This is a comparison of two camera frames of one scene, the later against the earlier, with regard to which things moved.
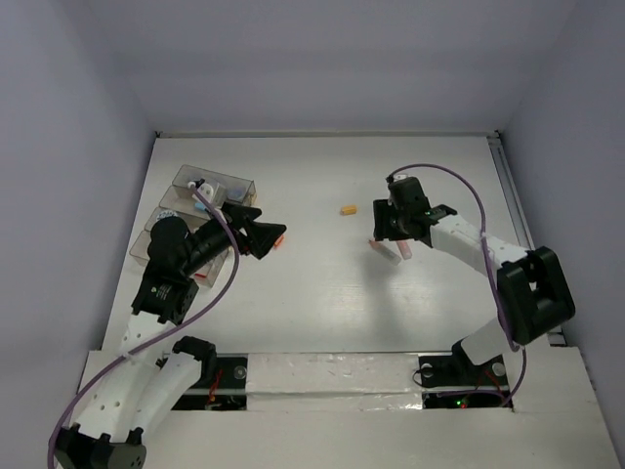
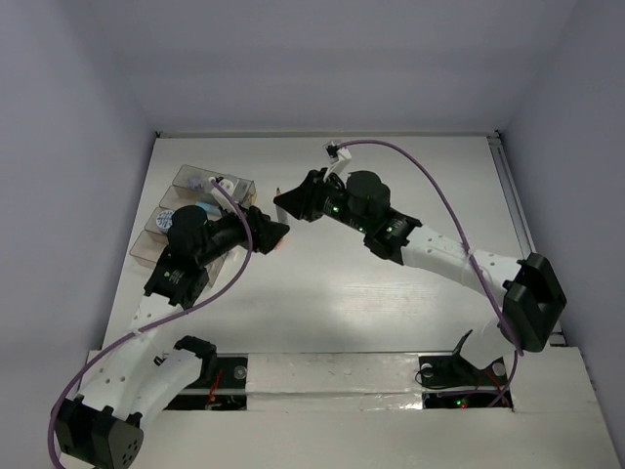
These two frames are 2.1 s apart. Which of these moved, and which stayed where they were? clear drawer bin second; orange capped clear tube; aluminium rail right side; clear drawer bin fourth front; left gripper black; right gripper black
Moved: orange capped clear tube; right gripper black
Stayed: clear drawer bin second; clear drawer bin fourth front; aluminium rail right side; left gripper black
